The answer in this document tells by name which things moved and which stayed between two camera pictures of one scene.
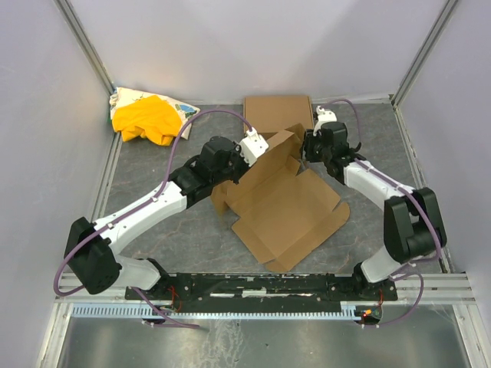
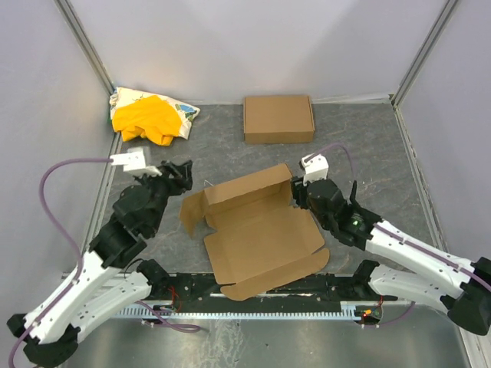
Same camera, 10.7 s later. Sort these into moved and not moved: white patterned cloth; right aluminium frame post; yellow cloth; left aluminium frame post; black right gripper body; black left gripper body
Moved: black right gripper body; black left gripper body
Not moved: left aluminium frame post; yellow cloth; right aluminium frame post; white patterned cloth
